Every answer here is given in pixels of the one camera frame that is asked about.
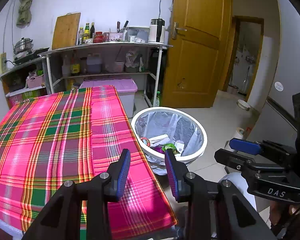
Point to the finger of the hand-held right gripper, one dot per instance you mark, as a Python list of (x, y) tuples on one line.
[(232, 158), (245, 146)]

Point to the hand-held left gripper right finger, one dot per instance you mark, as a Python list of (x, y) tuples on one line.
[(171, 177)]

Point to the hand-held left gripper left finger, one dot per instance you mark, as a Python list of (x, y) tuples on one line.
[(123, 175)]

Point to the green snack packet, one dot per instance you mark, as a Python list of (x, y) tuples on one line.
[(173, 148)]

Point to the purple snack packet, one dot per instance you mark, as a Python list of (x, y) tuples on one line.
[(160, 149)]

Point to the red white carton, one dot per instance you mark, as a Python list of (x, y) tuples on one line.
[(179, 147)]

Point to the person's right hand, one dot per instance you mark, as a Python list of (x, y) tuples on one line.
[(280, 215)]

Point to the white paper roll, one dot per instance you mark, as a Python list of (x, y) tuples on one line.
[(240, 133)]

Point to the white floor bowl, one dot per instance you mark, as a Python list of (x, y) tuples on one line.
[(243, 105)]

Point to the clear bin liner bag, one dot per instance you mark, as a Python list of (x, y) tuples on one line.
[(165, 122)]

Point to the pink plaid tablecloth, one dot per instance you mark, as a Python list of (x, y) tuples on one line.
[(52, 142)]

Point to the green plastic bottle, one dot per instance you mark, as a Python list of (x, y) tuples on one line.
[(156, 100)]

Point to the pink lid storage box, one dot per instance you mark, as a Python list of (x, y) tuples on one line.
[(110, 85)]

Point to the wooden door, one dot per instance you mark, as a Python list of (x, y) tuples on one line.
[(197, 60)]

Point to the pink bucket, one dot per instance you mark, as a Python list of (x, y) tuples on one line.
[(119, 66)]

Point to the purple liquid jug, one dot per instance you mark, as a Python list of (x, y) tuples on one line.
[(93, 65)]

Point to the crumpled plastic bags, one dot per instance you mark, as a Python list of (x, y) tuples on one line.
[(133, 60)]

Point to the large yellow label bottle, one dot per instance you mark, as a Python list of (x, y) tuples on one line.
[(75, 67)]

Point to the green printed carton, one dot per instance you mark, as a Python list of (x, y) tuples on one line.
[(33, 95)]

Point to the white plastic bottle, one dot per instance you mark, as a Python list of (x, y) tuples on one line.
[(66, 68)]

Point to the pink basket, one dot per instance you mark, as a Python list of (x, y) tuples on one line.
[(35, 82)]

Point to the steel shelf table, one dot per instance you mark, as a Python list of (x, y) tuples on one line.
[(102, 46)]

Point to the pink knife holder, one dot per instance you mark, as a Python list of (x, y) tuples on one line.
[(115, 37)]

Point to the small glass jar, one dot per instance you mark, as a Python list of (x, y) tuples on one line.
[(106, 37)]

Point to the red lid jar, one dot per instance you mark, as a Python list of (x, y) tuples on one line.
[(98, 38)]

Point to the clear plastic container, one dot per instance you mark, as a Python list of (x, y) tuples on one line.
[(137, 33)]

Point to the small clear bottle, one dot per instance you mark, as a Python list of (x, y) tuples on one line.
[(80, 37)]

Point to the yellow label sauce bottle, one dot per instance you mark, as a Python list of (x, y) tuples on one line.
[(86, 35)]

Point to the white black electric kettle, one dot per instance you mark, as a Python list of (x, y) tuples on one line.
[(156, 31)]

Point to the dark soy sauce bottle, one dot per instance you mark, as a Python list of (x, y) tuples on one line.
[(92, 31)]

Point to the kitchen knife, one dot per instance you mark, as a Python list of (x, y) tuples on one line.
[(118, 27), (125, 26)]

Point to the wooden shelf unit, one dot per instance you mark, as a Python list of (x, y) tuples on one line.
[(20, 66)]

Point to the black induction cooker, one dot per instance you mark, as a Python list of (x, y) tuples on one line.
[(31, 56)]

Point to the wooden cutting board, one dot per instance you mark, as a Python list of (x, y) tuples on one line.
[(66, 31)]

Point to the steel pot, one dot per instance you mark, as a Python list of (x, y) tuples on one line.
[(23, 45)]

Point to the yellow power strip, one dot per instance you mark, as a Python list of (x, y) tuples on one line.
[(3, 62)]

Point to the green hanging cloth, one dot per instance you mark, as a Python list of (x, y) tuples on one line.
[(25, 5)]

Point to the round wall sticker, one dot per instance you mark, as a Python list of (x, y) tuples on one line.
[(278, 86)]

